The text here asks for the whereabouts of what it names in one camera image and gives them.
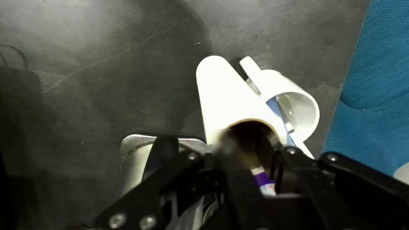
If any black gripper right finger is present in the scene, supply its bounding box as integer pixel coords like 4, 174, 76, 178
265, 131, 409, 230

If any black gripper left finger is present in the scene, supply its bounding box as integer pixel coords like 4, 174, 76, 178
95, 124, 279, 230

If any white cylindrical cup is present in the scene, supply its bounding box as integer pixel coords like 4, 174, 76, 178
194, 54, 288, 147

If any jar with purple label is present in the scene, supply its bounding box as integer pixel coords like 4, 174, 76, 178
251, 166, 277, 197

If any blue upholstered chair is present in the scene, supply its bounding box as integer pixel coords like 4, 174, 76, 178
321, 0, 409, 179

